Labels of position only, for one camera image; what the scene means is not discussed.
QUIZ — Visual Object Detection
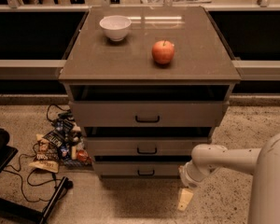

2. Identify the grey drawer cabinet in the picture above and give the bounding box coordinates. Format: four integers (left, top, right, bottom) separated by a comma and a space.
59, 7, 240, 164

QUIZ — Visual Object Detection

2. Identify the grey top drawer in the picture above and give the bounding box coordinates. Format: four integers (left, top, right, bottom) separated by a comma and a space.
69, 101, 229, 127

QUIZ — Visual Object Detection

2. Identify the pile of snack packages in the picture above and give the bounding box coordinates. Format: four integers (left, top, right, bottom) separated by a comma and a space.
30, 110, 92, 174

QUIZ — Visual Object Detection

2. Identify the black cable on floor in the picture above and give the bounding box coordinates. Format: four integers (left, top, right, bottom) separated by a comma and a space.
2, 104, 69, 203

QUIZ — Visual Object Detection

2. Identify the grey bottom drawer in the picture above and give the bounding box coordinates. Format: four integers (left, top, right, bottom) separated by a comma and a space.
92, 162, 183, 177

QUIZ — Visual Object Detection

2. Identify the red apple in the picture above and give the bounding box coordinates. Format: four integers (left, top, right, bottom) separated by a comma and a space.
151, 40, 175, 64

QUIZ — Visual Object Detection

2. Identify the white ceramic bowl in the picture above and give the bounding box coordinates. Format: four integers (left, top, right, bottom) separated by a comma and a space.
99, 15, 132, 41

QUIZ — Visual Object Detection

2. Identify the grey middle drawer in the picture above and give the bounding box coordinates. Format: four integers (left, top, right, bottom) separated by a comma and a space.
83, 137, 211, 156

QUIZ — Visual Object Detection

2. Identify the grey drawer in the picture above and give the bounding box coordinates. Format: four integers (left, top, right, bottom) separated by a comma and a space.
92, 162, 183, 177
69, 101, 229, 127
83, 137, 211, 156

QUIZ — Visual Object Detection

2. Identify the black stand base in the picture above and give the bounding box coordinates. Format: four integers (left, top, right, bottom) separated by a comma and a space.
0, 133, 77, 224

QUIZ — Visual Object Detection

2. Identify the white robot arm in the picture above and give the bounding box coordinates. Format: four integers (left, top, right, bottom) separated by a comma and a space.
178, 133, 280, 224

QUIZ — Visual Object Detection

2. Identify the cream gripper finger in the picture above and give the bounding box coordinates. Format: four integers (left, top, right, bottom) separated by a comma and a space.
177, 188, 194, 211

